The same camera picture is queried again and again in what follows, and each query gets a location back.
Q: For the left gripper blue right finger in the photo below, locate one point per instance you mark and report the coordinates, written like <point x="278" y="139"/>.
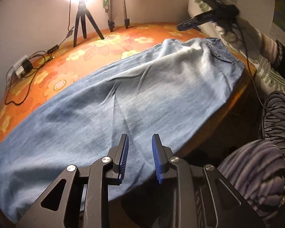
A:
<point x="161" y="156"/>

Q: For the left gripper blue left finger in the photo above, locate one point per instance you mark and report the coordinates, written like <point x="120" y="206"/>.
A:
<point x="118" y="155"/>

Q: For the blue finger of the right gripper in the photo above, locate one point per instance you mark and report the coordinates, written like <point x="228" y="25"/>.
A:
<point x="196" y="21"/>

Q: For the light blue denim pants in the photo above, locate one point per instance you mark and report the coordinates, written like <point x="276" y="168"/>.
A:
<point x="171" y="89"/>

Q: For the green white patterned pillow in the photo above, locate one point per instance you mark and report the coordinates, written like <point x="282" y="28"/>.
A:
<point x="265" y="53"/>

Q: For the purple striped trouser legs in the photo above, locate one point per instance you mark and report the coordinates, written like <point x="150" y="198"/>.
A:
<point x="257" y="169"/>

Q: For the orange floral bed sheet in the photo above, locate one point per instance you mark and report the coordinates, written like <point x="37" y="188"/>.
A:
<point x="69" y="64"/>

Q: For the small black tripod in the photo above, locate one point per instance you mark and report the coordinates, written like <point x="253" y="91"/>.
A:
<point x="81" y="16"/>

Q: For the black charger adapter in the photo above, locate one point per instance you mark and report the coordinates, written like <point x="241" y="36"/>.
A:
<point x="27" y="65"/>

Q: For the white charger adapter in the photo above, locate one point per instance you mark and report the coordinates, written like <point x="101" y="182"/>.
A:
<point x="20" y="71"/>

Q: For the white power strip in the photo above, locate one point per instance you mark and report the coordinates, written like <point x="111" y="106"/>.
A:
<point x="14" y="67"/>

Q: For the black inline cable controller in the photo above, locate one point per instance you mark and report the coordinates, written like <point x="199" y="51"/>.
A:
<point x="53" y="49"/>

